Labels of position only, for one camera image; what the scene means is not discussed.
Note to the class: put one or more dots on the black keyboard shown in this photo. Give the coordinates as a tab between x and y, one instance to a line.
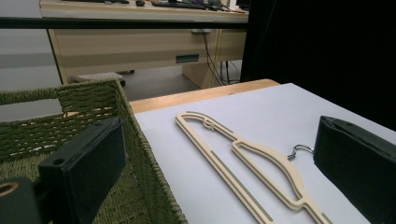
179	5

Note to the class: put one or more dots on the light wooden desk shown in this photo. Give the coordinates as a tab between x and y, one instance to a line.
124	46

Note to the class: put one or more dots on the cream clothes hanger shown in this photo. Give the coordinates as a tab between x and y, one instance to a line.
214	161

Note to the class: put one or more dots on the green woven basket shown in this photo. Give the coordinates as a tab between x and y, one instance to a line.
140	174

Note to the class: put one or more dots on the white table sheet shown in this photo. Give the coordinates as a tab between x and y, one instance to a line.
267	115

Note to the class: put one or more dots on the black curtain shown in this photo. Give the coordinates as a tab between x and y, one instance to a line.
327	46

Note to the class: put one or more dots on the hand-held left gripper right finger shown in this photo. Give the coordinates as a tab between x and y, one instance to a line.
355	168

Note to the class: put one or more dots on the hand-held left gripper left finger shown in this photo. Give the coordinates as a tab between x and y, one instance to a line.
84	168

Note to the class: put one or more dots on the grey chair base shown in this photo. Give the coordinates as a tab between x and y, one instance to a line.
96	76

